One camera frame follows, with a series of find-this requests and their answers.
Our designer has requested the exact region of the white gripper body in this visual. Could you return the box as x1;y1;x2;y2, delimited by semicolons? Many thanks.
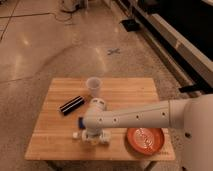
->
83;98;106;136

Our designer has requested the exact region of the wooden table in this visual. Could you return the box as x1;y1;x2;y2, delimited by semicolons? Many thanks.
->
24;77;176;171

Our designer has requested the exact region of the white plastic bottle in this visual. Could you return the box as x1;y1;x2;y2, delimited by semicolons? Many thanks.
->
72;130;111;145

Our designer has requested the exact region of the orange ceramic bowl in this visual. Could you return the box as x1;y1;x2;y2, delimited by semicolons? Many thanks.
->
126;128;165;156

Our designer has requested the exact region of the black striped box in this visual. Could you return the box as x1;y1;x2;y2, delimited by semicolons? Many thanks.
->
59;96;85;116

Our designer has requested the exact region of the clear plastic cup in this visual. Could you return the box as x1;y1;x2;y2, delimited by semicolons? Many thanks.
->
86;77;101;97

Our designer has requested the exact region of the blue sponge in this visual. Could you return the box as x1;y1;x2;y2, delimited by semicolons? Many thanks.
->
78;117;84;129

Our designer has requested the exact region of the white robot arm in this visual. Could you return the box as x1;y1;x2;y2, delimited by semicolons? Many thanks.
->
83;94;213;171

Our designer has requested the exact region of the black floor mat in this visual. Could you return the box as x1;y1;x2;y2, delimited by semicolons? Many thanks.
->
121;19;140;32

